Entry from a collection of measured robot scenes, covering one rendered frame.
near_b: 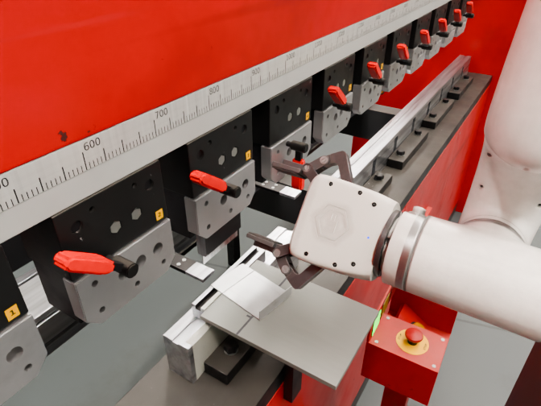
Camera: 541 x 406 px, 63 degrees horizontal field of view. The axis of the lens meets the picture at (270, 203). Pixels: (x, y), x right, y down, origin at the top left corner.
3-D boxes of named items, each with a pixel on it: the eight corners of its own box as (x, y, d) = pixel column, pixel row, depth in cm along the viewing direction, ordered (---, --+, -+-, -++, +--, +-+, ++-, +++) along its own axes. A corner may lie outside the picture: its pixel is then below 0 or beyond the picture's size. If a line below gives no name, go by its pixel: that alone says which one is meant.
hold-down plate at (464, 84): (458, 100, 206) (460, 93, 204) (446, 97, 208) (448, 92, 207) (472, 83, 227) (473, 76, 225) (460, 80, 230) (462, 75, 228)
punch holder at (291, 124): (270, 187, 81) (270, 100, 72) (233, 175, 85) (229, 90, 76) (310, 155, 92) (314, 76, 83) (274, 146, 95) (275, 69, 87)
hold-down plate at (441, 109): (434, 130, 177) (435, 122, 176) (421, 126, 180) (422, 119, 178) (452, 106, 199) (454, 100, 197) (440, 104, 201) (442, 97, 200)
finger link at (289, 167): (328, 155, 51) (278, 141, 54) (319, 180, 51) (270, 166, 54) (336, 161, 54) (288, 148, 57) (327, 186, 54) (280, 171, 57)
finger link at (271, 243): (294, 249, 51) (246, 230, 54) (285, 275, 51) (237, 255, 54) (303, 251, 54) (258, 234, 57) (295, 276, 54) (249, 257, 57)
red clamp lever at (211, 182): (206, 172, 56) (243, 188, 65) (182, 164, 58) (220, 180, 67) (201, 185, 56) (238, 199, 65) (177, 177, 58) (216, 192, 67)
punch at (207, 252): (208, 267, 77) (203, 221, 72) (198, 263, 78) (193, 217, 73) (241, 237, 84) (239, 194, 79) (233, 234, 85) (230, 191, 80)
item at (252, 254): (205, 321, 81) (204, 309, 79) (192, 314, 82) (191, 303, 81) (265, 261, 95) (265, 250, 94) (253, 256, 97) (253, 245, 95)
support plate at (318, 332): (335, 391, 67) (336, 387, 66) (200, 319, 79) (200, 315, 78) (378, 314, 80) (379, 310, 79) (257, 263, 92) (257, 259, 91)
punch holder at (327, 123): (320, 147, 95) (326, 69, 86) (287, 138, 99) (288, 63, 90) (349, 123, 106) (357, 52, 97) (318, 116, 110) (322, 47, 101)
